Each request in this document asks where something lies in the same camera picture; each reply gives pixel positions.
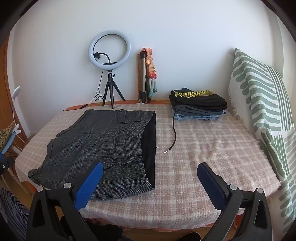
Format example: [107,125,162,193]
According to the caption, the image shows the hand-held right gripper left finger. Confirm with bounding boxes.
[26,161,104,241]

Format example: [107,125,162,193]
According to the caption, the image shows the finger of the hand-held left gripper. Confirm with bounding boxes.
[0,157,14,173]

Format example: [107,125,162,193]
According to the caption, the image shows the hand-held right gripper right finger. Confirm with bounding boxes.
[197,162,273,241]

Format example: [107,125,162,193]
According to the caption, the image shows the grey checked pants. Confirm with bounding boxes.
[28,109,157,201]

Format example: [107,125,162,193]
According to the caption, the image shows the dark grey folded pants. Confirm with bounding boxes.
[172,105,227,117]

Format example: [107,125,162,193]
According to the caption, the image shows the pink plaid blanket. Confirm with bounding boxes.
[15,102,281,230]

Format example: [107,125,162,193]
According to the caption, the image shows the leopard print cloth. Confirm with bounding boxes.
[0,126,14,151]

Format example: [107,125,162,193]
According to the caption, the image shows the striped rug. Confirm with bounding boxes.
[0,188,30,241]

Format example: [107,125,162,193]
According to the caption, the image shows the white gooseneck lamp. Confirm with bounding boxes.
[10,86,23,149]

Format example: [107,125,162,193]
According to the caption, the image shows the light blue folded jeans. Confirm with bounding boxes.
[174,112,223,121]

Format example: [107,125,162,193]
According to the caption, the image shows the black mini tripod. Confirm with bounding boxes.
[102,70,126,109]

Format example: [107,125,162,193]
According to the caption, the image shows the green and white patterned cushion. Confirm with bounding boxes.
[228,48,296,241]

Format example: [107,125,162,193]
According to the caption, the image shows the folded silver tripod with scarf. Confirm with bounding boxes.
[141,47,159,101]

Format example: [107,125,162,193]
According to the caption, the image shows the black drawstring cord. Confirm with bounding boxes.
[164,115,177,154]

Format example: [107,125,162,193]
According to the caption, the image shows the black ring light cable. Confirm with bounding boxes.
[63,70,104,111]

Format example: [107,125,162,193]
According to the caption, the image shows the white ring light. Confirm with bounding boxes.
[89,30,131,70]

